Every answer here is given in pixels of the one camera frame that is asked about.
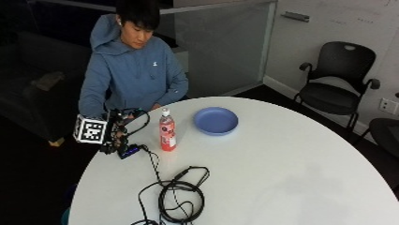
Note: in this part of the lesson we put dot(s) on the small black hub box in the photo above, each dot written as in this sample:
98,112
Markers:
128,151

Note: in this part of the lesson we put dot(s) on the white marker cube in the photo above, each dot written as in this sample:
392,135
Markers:
89,129

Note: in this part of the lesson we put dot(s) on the pink drink bottle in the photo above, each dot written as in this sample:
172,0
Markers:
168,132

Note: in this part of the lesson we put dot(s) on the the person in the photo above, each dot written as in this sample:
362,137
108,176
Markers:
133,72

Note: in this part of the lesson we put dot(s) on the dark sofa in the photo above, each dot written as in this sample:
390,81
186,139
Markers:
37,84

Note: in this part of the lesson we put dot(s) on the blue plate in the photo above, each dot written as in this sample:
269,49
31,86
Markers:
215,120

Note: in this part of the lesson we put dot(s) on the glass partition panel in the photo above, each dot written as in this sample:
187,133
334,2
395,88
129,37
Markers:
219,47

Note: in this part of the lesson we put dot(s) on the black office chair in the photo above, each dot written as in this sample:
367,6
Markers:
386,132
336,84

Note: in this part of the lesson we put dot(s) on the white wall socket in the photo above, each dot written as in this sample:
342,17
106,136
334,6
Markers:
388,106

